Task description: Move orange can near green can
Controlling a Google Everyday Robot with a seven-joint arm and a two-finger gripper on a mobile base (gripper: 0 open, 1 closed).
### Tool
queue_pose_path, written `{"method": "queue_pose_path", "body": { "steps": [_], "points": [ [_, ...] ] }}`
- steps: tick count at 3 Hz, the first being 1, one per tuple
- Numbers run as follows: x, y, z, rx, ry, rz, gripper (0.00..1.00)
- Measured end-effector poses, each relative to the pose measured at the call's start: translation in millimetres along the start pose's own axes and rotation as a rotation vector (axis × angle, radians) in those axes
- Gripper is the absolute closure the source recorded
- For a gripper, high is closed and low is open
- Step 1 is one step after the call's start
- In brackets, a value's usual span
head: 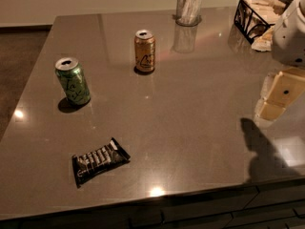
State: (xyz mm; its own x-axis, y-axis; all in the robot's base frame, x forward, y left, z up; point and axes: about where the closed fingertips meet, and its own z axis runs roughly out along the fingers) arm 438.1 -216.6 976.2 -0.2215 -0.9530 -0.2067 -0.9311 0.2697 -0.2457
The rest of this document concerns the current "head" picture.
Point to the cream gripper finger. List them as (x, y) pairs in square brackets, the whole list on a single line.
[(288, 86), (267, 85)]

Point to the orange soda can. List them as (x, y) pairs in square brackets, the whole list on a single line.
[(144, 49)]

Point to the green soda can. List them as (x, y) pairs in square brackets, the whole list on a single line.
[(72, 79)]

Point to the white napkin pile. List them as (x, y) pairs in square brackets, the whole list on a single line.
[(264, 42)]

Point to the clear cup with straws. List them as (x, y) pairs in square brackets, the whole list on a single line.
[(187, 12)]

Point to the black snack bar wrapper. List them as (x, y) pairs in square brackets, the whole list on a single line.
[(91, 164)]

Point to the black wire napkin basket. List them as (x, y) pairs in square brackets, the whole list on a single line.
[(254, 17)]

